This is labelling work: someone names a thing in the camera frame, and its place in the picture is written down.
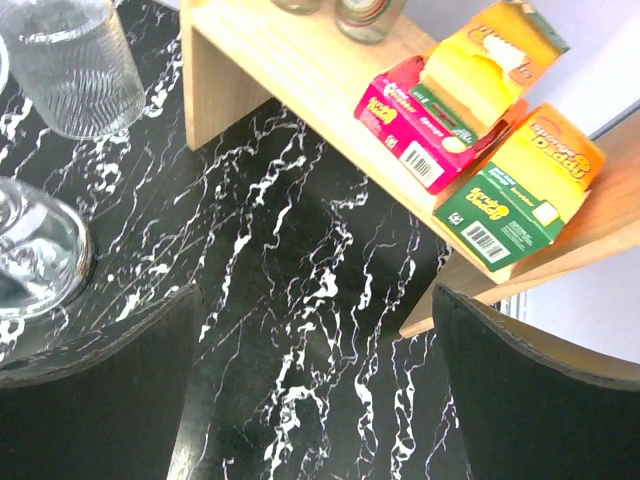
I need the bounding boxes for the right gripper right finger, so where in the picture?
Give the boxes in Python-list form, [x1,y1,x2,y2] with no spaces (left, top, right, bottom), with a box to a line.
[432,284,639,479]

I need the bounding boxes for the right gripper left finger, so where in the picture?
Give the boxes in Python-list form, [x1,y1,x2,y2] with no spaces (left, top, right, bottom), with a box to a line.
[1,284,205,479]

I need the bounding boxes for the clear wine glass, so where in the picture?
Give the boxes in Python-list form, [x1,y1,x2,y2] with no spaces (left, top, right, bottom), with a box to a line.
[1,177,95,320]

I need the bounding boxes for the green orange sponge box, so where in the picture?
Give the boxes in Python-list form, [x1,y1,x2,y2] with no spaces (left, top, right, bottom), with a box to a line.
[434,103,606,272]

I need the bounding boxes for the pink sponge box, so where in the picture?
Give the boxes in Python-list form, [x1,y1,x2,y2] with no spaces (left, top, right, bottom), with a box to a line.
[354,55,528,195]

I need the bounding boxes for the wooden shelf unit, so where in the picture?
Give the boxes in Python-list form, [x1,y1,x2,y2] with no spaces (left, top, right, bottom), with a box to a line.
[178,0,640,340]

